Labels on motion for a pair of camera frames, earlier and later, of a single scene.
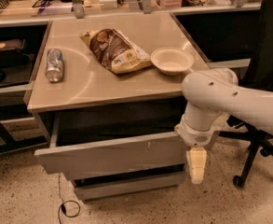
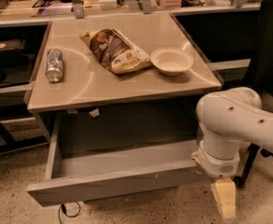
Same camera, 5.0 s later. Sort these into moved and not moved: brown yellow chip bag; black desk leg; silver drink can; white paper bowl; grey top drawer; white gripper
Moved: grey top drawer; white gripper
Not moved: silver drink can; white paper bowl; brown yellow chip bag; black desk leg
